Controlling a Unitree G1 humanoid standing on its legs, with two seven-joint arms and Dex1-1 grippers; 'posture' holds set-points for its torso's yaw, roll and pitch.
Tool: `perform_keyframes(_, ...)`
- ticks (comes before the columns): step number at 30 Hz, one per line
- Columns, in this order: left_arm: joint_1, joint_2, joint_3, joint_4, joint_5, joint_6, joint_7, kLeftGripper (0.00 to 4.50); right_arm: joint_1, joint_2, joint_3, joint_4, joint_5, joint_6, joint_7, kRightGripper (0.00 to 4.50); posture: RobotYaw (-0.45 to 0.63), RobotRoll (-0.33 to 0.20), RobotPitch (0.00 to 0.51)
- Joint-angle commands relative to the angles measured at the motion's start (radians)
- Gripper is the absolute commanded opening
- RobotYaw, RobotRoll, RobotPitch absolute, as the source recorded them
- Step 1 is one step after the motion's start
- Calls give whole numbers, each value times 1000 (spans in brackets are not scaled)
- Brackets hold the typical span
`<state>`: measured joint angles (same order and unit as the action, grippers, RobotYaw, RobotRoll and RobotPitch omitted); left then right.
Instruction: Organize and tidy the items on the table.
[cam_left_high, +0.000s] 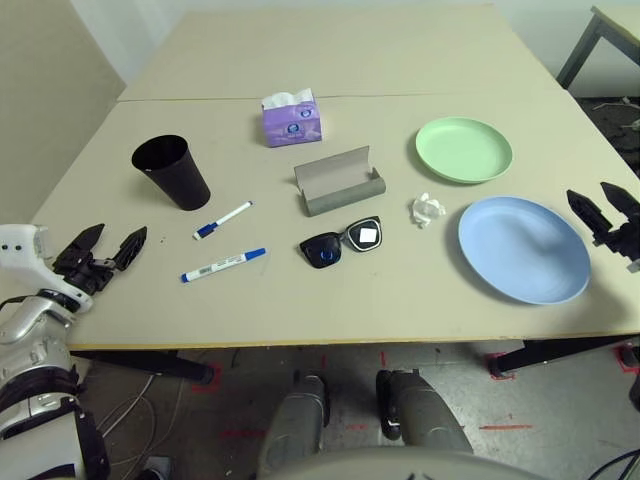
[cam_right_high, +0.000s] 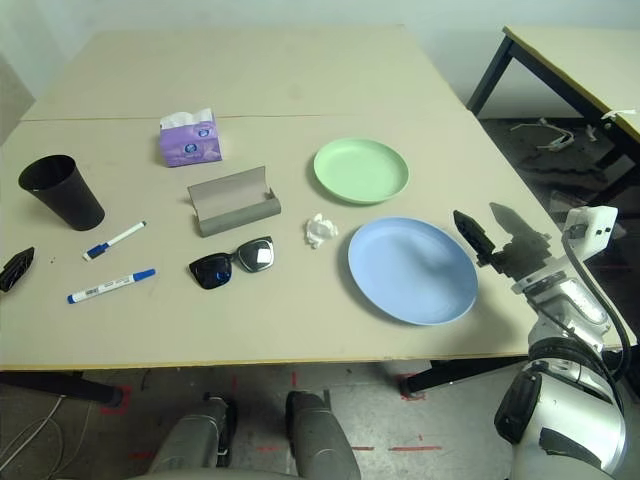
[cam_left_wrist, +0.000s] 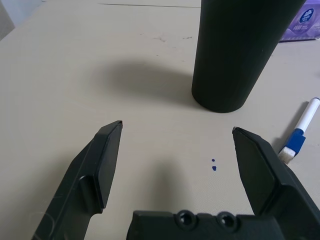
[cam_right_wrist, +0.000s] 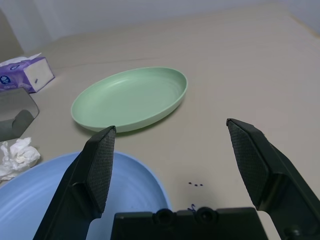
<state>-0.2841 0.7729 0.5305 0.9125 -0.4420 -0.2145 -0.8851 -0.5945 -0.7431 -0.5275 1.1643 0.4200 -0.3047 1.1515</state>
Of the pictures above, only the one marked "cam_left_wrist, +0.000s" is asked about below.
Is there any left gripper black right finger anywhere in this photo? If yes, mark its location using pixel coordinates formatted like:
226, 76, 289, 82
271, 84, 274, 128
231, 126, 320, 240

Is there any purple tissue box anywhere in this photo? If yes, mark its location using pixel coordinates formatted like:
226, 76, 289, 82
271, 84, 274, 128
278, 0, 320, 43

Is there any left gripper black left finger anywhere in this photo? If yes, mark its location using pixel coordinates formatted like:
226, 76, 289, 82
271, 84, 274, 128
31, 120, 123, 240

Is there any black plastic cup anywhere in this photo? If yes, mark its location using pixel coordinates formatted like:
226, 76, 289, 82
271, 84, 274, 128
191, 0, 308, 114

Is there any white marker blue eraser cap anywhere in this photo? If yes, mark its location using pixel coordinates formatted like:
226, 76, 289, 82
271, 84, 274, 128
277, 96, 320, 165

